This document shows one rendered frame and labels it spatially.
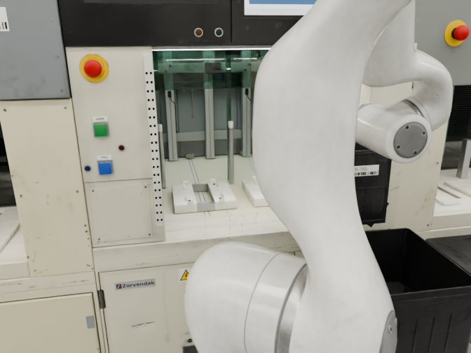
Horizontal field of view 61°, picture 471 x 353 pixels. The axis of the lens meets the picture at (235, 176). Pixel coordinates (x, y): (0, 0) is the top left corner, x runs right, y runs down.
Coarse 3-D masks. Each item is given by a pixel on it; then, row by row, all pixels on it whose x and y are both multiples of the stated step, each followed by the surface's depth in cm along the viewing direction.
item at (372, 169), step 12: (360, 156) 89; (372, 156) 89; (384, 156) 90; (360, 168) 90; (372, 168) 90; (384, 168) 91; (360, 180) 91; (372, 180) 91; (384, 180) 92; (360, 192) 91; (372, 192) 92; (384, 192) 93; (360, 204) 92; (372, 204) 93; (384, 204) 93; (360, 216) 93; (372, 216) 94; (384, 216) 94
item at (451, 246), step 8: (432, 240) 116; (440, 240) 116; (448, 240) 116; (456, 240) 115; (464, 240) 115; (440, 248) 111; (448, 248) 111; (456, 248) 111; (464, 248) 111; (448, 256) 107; (456, 256) 107; (464, 256) 107; (464, 264) 103
